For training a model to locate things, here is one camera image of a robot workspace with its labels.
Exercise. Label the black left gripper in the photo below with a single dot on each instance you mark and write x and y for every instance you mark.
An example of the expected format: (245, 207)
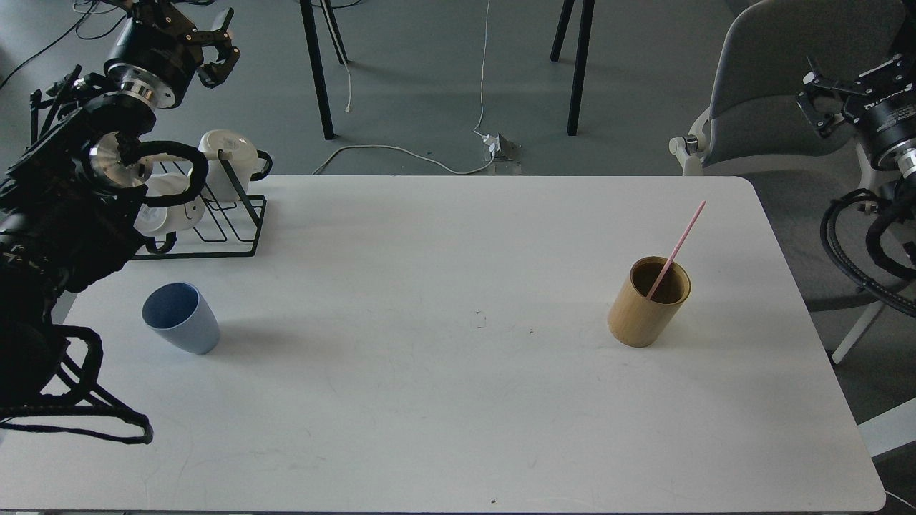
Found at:
(160, 52)

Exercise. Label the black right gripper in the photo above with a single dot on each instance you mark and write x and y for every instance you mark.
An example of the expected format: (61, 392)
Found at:
(884, 117)

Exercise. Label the pink chopstick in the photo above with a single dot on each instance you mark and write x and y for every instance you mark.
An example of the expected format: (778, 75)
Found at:
(676, 250)

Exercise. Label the blue plastic cup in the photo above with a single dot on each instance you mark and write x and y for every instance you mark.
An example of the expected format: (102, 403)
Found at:
(179, 313)

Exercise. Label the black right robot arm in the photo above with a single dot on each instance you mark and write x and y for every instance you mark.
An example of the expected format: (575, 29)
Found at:
(897, 209)

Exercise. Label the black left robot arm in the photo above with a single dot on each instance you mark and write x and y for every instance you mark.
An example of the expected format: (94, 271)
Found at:
(69, 206)

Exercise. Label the grey office chair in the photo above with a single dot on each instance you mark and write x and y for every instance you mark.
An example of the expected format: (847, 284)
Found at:
(753, 112)

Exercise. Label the white mug upright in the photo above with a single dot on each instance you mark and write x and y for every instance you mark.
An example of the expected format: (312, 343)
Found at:
(234, 162)

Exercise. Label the black table leg left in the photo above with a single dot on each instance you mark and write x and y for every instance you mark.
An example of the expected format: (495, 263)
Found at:
(315, 60)

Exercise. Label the black table leg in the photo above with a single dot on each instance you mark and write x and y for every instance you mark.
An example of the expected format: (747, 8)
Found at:
(581, 56)
(315, 60)

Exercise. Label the white mug lying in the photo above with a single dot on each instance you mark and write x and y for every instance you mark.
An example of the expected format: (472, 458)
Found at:
(159, 221)

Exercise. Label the black table leg right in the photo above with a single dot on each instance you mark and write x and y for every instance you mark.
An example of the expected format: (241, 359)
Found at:
(581, 56)

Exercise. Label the bamboo cylindrical holder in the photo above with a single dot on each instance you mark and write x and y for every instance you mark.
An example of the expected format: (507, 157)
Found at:
(639, 314)

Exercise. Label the white power plug adapter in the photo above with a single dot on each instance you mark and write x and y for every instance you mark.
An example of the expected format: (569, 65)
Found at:
(498, 147)

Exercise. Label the black wire dish rack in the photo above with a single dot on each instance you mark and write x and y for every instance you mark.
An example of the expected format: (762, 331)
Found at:
(226, 230)

